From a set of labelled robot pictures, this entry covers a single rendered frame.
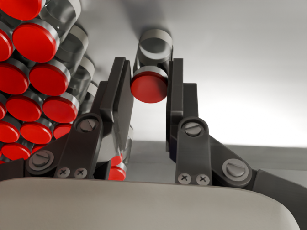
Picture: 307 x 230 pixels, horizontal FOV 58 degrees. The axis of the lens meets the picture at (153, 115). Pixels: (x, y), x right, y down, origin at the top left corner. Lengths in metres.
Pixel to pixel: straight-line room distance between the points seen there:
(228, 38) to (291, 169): 0.16
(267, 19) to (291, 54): 0.03
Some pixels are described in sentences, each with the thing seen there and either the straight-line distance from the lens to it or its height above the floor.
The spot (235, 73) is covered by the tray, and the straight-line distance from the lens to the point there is 0.20.
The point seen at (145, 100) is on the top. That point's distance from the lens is 0.15.
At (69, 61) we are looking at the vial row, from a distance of 0.16.
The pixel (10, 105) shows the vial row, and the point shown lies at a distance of 0.18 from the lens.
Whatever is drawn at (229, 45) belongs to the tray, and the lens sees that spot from 0.19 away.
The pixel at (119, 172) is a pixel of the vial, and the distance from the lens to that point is 0.21.
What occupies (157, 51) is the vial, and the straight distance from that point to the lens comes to 0.16.
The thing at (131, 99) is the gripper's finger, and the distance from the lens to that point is 0.15.
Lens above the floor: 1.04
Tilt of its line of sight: 44 degrees down
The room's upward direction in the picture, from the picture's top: 174 degrees counter-clockwise
